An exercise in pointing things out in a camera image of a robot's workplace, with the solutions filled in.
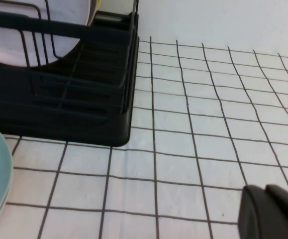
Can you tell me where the grey plate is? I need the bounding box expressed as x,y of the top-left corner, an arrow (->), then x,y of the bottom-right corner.
85,0 -> 99,27

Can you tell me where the pink plate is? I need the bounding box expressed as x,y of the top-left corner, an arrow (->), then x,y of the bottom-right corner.
0,0 -> 97,68

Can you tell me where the black wire dish rack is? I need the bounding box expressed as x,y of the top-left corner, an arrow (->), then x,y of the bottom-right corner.
0,0 -> 139,113

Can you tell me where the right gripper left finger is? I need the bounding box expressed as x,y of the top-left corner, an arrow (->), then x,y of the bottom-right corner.
238,185 -> 288,239

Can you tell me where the white grid tablecloth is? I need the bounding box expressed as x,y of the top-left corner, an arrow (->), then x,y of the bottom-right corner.
0,36 -> 288,239

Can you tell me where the black plastic drain tray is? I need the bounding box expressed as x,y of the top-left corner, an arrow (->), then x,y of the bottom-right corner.
0,11 -> 140,147

